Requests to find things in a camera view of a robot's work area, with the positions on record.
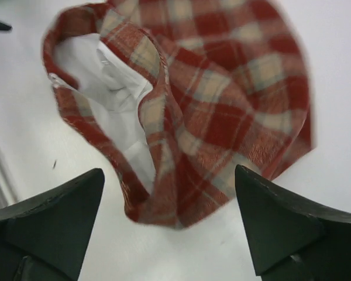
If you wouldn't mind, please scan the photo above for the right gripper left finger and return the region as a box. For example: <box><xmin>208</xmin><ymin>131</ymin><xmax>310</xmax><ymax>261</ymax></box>
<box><xmin>0</xmin><ymin>168</ymin><xmax>105</xmax><ymax>281</ymax></box>

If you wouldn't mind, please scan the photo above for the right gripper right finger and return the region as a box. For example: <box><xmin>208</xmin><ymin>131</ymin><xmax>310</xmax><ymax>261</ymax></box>
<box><xmin>235</xmin><ymin>165</ymin><xmax>351</xmax><ymax>281</ymax></box>

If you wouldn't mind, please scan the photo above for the red plaid skirt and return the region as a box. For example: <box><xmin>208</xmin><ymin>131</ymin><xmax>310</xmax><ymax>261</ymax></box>
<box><xmin>43</xmin><ymin>1</ymin><xmax>312</xmax><ymax>229</ymax></box>

